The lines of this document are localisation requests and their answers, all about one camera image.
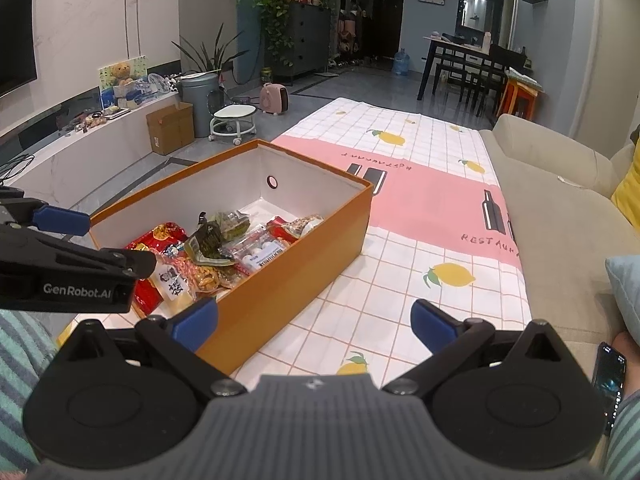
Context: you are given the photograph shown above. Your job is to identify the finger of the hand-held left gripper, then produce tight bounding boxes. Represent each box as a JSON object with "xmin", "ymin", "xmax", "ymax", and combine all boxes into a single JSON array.
[
  {"xmin": 0, "ymin": 185, "xmax": 92, "ymax": 237},
  {"xmin": 94, "ymin": 249, "xmax": 157, "ymax": 282}
]

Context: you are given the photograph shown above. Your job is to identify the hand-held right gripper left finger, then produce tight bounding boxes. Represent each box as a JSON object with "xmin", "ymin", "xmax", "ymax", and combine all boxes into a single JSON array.
[{"xmin": 50, "ymin": 298, "xmax": 248, "ymax": 397}]

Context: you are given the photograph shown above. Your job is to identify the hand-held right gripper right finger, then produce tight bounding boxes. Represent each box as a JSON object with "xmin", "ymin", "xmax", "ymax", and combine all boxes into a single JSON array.
[{"xmin": 382, "ymin": 299, "xmax": 583, "ymax": 396}]

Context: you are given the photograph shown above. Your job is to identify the large red snack packet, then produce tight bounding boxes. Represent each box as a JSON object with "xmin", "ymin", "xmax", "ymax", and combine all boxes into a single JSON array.
[{"xmin": 123, "ymin": 221, "xmax": 190, "ymax": 317}]

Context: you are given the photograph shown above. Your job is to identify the yellow snack packet white label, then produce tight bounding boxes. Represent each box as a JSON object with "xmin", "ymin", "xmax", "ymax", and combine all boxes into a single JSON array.
[{"xmin": 152, "ymin": 254, "xmax": 223, "ymax": 307}]

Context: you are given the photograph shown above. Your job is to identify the dark snack packet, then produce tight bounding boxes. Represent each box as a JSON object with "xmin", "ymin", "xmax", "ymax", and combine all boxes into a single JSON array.
[{"xmin": 183, "ymin": 211, "xmax": 237, "ymax": 267}]

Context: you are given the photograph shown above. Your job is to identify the clear packet white-blue label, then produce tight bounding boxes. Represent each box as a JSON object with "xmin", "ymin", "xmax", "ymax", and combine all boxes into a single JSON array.
[{"xmin": 219, "ymin": 226, "xmax": 294, "ymax": 277}]

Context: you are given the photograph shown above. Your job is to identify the orange storage box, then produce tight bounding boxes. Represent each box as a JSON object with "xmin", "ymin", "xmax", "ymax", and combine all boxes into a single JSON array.
[{"xmin": 88, "ymin": 139, "xmax": 375, "ymax": 377}]

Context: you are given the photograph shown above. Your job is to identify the clear green snack packet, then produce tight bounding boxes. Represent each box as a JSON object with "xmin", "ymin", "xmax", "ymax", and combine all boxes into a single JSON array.
[{"xmin": 209, "ymin": 209, "xmax": 252, "ymax": 237}]

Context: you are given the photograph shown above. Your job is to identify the red-edged peanut snack packet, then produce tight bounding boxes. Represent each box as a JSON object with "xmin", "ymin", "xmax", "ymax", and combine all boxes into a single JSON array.
[{"xmin": 266, "ymin": 214, "xmax": 327, "ymax": 244}]

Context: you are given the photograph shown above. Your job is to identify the person's left forearm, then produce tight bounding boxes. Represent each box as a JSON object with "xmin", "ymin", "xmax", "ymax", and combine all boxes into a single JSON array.
[{"xmin": 0, "ymin": 309, "xmax": 59, "ymax": 472}]

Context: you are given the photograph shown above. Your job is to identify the white marble media console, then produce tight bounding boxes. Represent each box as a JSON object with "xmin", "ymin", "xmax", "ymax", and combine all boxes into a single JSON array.
[{"xmin": 0, "ymin": 62, "xmax": 182, "ymax": 212}]

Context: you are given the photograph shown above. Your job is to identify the lemon print checked tablecloth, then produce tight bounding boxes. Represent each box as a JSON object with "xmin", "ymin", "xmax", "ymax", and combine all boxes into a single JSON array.
[{"xmin": 56, "ymin": 97, "xmax": 532, "ymax": 387}]

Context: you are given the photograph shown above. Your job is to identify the cardboard box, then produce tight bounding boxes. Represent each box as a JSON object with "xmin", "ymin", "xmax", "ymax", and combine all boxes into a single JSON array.
[{"xmin": 145, "ymin": 102, "xmax": 195, "ymax": 156}]

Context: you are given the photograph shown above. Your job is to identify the beige sofa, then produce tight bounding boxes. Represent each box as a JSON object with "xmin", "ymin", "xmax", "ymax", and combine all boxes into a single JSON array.
[{"xmin": 477, "ymin": 113, "xmax": 640, "ymax": 463}]

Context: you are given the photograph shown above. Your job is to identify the teddy bear picture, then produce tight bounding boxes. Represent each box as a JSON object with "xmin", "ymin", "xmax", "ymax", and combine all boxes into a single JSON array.
[{"xmin": 98, "ymin": 56, "xmax": 150, "ymax": 111}]

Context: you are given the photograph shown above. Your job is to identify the grey trash can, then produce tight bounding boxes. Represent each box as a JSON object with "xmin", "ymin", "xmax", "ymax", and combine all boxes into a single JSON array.
[{"xmin": 178, "ymin": 72, "xmax": 224, "ymax": 139}]

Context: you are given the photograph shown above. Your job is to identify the white round stool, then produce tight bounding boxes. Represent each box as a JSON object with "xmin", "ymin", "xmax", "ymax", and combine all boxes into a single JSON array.
[{"xmin": 208, "ymin": 103, "xmax": 259, "ymax": 147}]

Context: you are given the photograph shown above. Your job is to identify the black television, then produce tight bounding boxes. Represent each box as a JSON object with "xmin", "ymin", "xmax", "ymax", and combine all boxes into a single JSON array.
[{"xmin": 0, "ymin": 0, "xmax": 39, "ymax": 99}]

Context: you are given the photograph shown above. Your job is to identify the black smartphone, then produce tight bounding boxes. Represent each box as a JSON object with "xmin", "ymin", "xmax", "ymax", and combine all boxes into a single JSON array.
[{"xmin": 591, "ymin": 342, "xmax": 628, "ymax": 437}]

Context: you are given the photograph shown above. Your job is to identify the light blue pillow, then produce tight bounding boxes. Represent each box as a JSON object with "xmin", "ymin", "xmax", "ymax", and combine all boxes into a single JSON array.
[{"xmin": 604, "ymin": 254, "xmax": 640, "ymax": 332}]

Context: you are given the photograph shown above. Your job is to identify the pink space heater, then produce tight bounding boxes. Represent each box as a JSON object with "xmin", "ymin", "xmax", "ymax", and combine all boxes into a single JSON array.
[{"xmin": 259, "ymin": 82, "xmax": 292, "ymax": 116}]

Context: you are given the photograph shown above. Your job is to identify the long-leaf potted plant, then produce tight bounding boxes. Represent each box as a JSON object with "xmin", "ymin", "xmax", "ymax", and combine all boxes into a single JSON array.
[{"xmin": 172, "ymin": 22, "xmax": 251, "ymax": 82}]

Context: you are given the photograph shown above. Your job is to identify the yellow pillow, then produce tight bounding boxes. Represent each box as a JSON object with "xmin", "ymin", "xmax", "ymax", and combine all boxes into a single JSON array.
[{"xmin": 610, "ymin": 136, "xmax": 640, "ymax": 229}]

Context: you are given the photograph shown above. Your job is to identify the orange stool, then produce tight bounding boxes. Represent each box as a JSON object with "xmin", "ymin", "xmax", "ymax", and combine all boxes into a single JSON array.
[{"xmin": 498, "ymin": 71, "xmax": 542, "ymax": 122}]

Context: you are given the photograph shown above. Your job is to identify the blue water jug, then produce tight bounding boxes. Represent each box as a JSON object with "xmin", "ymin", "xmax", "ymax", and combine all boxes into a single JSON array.
[{"xmin": 391, "ymin": 48, "xmax": 414, "ymax": 77}]

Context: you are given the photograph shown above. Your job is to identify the black dining chair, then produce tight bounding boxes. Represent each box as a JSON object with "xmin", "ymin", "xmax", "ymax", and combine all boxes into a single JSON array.
[{"xmin": 467, "ymin": 44, "xmax": 532, "ymax": 117}]

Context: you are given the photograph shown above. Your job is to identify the black dining table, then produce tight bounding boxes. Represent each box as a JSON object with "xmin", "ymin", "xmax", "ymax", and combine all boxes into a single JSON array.
[{"xmin": 416, "ymin": 34, "xmax": 507, "ymax": 102}]

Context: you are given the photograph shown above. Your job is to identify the dark grey dresser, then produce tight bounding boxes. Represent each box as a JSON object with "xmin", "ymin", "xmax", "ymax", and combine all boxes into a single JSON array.
[{"xmin": 286, "ymin": 2, "xmax": 332, "ymax": 77}]

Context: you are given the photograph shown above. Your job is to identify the trailing vine plant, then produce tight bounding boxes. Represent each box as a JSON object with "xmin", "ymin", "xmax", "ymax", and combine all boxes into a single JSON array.
[{"xmin": 252, "ymin": 0, "xmax": 302, "ymax": 69}]

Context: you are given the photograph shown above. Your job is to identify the black cables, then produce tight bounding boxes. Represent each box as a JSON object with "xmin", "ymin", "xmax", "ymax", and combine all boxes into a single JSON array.
[{"xmin": 0, "ymin": 153, "xmax": 36, "ymax": 187}]

